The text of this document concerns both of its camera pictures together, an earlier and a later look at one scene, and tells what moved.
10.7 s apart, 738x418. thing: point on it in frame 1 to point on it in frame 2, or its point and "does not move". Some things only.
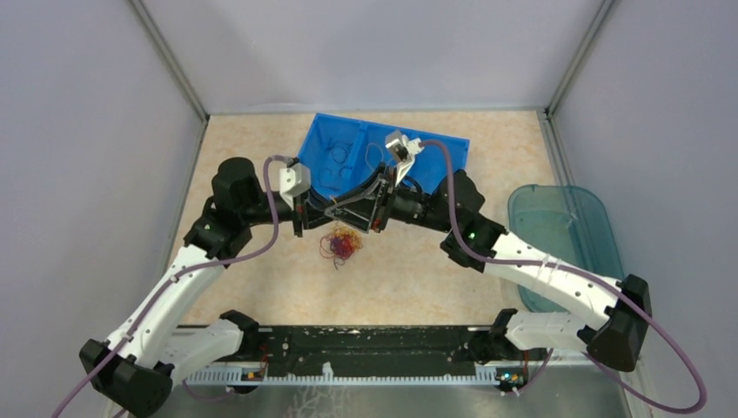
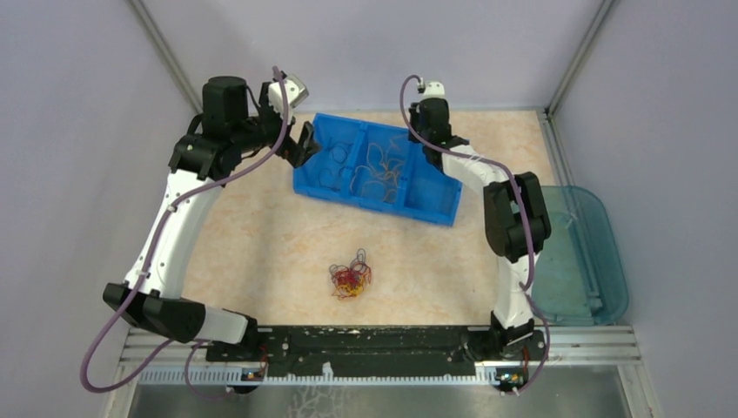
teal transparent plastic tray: x=573 y=223 does not move
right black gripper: x=384 y=188 to x=413 y=114
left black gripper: x=310 y=211 to x=298 y=151
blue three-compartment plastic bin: x=341 y=151 does not move
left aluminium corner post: x=173 y=61 does not move
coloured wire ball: x=340 y=244 to x=349 y=281
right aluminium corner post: x=569 y=77 does not move
